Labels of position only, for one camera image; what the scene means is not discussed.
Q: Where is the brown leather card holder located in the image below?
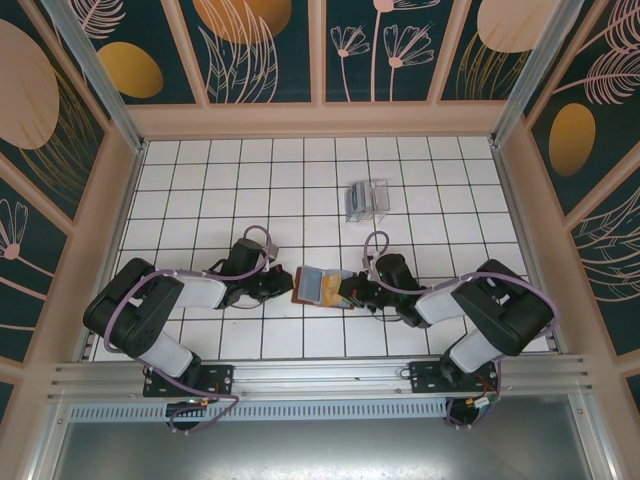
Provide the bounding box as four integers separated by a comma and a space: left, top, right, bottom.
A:
291, 266, 357, 311

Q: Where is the aluminium side rail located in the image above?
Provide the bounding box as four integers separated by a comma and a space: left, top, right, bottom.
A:
492, 144, 566, 352
74, 144, 147, 362

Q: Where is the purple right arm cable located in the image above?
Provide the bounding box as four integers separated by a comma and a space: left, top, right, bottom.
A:
363, 229, 559, 431

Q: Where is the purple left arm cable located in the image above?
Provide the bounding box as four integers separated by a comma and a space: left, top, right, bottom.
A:
103, 224, 281, 435

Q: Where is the gold credit card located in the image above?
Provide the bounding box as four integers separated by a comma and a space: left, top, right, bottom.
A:
322, 275, 346, 307

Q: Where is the small floral side wall panel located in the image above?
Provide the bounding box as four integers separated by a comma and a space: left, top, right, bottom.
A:
569, 182, 640, 357

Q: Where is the large floral side wall panel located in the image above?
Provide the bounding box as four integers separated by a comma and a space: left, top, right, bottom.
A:
524, 0, 640, 217

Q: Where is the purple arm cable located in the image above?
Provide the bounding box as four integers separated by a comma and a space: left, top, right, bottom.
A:
363, 229, 559, 431
103, 224, 281, 435

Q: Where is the grey slotted cable duct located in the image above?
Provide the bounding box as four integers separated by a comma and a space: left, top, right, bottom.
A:
64, 397, 451, 424

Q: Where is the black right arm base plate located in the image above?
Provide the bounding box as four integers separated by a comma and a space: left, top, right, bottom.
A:
408, 359, 501, 396

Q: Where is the aluminium corner post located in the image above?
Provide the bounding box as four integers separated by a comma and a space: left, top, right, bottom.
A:
39, 0, 149, 154
489, 0, 584, 149

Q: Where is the long aluminium base rail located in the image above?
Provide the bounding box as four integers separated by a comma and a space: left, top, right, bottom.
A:
47, 354, 594, 401

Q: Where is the grey credit card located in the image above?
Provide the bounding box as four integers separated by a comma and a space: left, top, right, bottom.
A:
347, 183, 371, 221

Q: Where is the grey metal shelf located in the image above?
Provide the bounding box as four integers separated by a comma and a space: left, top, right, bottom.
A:
29, 392, 614, 480

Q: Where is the clear plastic card box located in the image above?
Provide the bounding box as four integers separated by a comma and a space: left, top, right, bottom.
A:
344, 179, 391, 225

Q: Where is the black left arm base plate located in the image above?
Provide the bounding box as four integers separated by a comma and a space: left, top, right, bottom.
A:
143, 364, 236, 399

